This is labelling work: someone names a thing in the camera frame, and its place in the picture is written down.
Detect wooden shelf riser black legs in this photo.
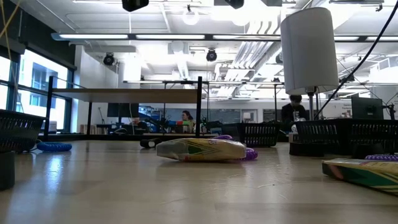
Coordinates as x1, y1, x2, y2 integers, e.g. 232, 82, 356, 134
43, 76, 203, 142

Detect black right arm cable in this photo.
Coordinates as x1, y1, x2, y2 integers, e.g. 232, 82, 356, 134
313, 0, 398, 121

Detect blue coil wristband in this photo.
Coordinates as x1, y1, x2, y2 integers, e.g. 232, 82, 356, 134
36, 141, 73, 153

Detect black plastic slotted basket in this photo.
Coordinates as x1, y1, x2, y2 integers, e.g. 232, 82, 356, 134
221, 122, 282, 148
0, 108, 46, 154
294, 118, 398, 154

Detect large window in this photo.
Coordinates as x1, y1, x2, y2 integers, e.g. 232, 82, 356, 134
0, 46, 75, 133

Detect white cylindrical lamp shade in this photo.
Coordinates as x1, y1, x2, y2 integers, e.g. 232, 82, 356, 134
280, 7, 340, 96

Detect small black block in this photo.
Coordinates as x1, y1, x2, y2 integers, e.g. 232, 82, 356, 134
139, 138, 163, 149

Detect black ceiling track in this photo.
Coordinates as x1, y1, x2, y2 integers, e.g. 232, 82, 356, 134
328, 0, 386, 12

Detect yellow hanging cord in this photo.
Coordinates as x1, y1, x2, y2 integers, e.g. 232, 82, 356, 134
0, 0, 21, 62

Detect metal lamp pole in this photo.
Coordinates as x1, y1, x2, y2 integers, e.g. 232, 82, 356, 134
306, 86, 317, 121

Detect black computer monitor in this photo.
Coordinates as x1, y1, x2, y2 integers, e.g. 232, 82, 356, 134
351, 96, 384, 120
107, 102, 140, 118

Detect white globe pendant light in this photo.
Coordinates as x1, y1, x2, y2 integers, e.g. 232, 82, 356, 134
182, 4, 200, 26

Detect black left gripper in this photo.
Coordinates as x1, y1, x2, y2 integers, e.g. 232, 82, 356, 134
121, 0, 149, 12

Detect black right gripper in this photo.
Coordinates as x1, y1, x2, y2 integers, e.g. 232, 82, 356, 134
225, 0, 245, 9

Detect black aluminium frame rail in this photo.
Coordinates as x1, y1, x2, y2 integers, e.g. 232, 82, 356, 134
37, 133, 223, 141

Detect background metal frame table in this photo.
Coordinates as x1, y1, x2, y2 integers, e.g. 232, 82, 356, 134
123, 80, 284, 138

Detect yellow crayon box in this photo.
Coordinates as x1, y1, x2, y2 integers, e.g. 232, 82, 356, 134
155, 138, 248, 162
322, 157, 398, 196

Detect long ceiling light bar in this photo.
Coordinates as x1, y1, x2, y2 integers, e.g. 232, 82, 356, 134
51, 32, 398, 42

